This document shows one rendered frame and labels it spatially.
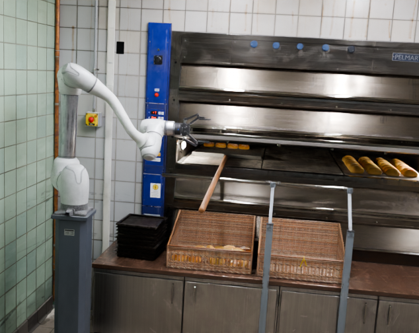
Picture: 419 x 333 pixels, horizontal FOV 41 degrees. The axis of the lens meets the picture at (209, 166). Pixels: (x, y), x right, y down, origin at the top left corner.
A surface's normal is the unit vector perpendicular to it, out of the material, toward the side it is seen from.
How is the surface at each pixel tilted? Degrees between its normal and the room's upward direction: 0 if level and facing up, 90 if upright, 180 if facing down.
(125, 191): 90
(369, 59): 91
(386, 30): 90
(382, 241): 70
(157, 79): 90
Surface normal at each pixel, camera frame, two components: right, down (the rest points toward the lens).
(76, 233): -0.06, 0.16
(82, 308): 0.66, 0.16
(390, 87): -0.10, -0.20
